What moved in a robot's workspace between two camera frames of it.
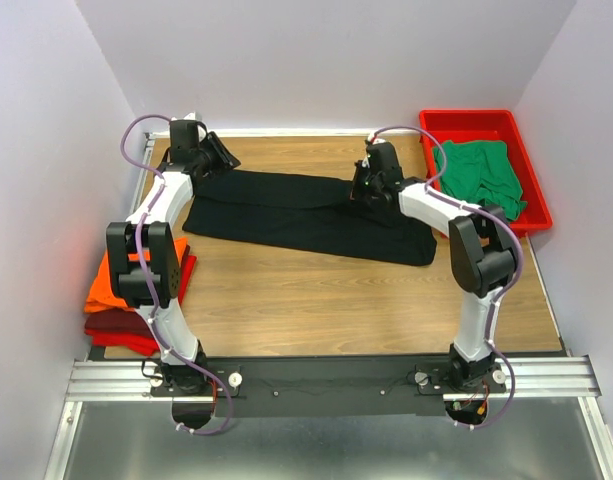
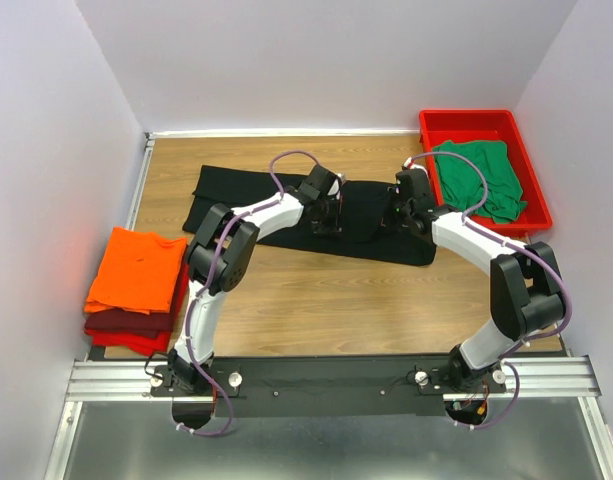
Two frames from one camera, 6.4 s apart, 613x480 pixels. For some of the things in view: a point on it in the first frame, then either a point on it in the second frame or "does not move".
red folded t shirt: (136, 343) does not move
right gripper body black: (364, 185) -> (402, 211)
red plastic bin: (498, 125) does not move
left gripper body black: (212, 156) -> (327, 217)
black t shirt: (303, 212) does not move
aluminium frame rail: (530, 376) does not move
